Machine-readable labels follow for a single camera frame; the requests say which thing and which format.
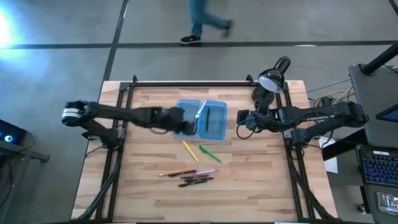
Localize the person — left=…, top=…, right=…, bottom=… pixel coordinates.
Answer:
left=180, top=0, right=234, bottom=45

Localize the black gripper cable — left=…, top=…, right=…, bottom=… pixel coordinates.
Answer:
left=235, top=123, right=261, bottom=140

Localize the black tablet screen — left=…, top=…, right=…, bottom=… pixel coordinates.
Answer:
left=375, top=104, right=398, bottom=123

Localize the green pen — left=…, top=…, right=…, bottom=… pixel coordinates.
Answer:
left=198, top=144, right=223, bottom=164

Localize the grey side desk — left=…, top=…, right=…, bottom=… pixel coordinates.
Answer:
left=348, top=63, right=398, bottom=149

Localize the blue plastic supply box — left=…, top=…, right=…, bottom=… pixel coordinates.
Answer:
left=173, top=98, right=228, bottom=141

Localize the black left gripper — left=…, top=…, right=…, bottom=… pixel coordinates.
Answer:
left=151, top=106, right=198, bottom=136

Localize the orange and black pen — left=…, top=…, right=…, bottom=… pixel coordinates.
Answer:
left=159, top=169, right=198, bottom=178

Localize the clear plastic packet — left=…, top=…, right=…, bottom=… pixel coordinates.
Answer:
left=376, top=192, right=398, bottom=216

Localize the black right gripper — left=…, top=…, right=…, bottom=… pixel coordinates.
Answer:
left=236, top=107, right=280, bottom=132

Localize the black pole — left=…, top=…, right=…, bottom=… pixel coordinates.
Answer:
left=362, top=42, right=398, bottom=75

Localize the yellow cable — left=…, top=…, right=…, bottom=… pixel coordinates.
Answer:
left=315, top=89, right=355, bottom=107

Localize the yellow pen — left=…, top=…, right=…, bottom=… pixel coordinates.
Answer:
left=182, top=140, right=200, bottom=163

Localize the black metal table frame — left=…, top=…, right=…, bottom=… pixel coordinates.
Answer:
left=72, top=74, right=341, bottom=224

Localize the white paper sheet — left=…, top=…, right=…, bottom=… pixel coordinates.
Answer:
left=318, top=136, right=339, bottom=174

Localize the white pen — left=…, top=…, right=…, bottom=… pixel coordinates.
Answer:
left=194, top=99, right=208, bottom=124

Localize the grey metal stand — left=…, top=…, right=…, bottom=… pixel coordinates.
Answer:
left=0, top=136, right=50, bottom=164

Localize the black desk lamp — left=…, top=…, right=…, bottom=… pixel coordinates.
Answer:
left=251, top=56, right=292, bottom=108

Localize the black device with blue light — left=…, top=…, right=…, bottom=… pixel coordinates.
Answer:
left=0, top=119, right=28, bottom=146

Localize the black backlit keyboard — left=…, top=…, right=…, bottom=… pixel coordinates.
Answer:
left=355, top=144, right=398, bottom=187

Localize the grey cable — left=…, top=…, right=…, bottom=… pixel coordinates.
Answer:
left=306, top=79, right=351, bottom=94

